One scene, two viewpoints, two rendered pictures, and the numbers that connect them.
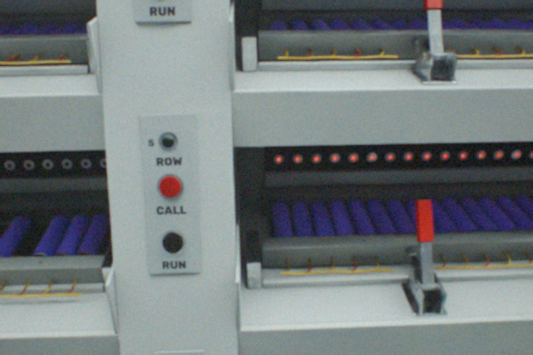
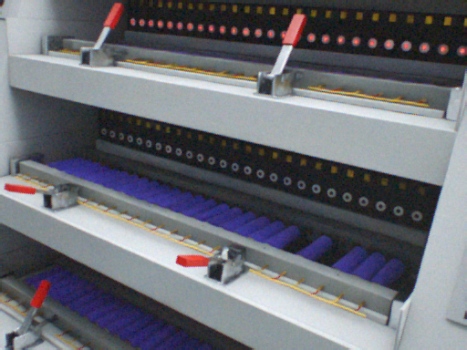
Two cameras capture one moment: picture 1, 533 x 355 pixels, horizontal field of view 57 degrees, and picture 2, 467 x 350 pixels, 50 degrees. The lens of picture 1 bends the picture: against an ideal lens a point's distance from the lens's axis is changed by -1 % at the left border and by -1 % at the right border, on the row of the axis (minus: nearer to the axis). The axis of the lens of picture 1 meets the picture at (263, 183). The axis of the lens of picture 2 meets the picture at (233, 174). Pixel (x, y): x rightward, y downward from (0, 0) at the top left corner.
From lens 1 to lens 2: 0.08 m
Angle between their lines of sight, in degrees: 36
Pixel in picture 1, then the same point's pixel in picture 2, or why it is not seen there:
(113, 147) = (452, 182)
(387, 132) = not seen: outside the picture
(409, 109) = not seen: outside the picture
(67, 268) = (360, 288)
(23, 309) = (311, 307)
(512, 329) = not seen: outside the picture
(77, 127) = (421, 157)
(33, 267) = (331, 276)
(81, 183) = (387, 228)
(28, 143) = (372, 162)
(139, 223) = (453, 263)
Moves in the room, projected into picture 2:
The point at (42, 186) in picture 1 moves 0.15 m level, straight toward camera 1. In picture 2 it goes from (351, 219) to (360, 229)
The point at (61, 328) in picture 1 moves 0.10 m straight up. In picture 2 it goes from (339, 336) to (371, 221)
